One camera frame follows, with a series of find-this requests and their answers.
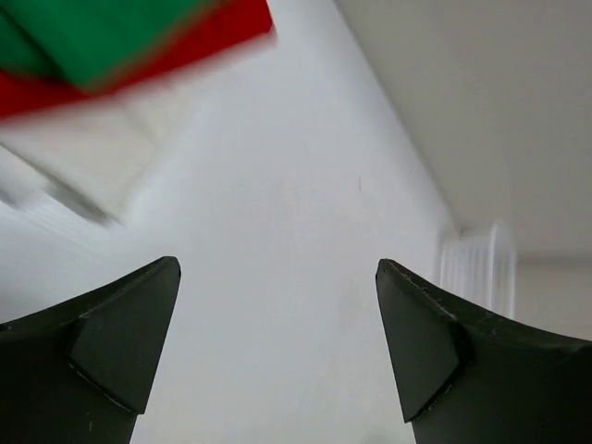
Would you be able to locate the green t shirt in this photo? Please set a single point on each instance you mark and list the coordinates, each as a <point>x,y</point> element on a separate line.
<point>90,44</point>

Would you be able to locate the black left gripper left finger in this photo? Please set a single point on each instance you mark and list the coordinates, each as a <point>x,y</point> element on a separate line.
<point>82,371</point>

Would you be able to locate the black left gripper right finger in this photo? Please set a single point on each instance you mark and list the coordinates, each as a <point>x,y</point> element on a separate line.
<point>467,375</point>

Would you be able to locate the red t shirt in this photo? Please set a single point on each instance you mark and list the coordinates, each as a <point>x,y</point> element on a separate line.
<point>226,28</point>

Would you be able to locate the white t shirt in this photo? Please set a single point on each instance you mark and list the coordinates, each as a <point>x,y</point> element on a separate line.
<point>90,158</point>

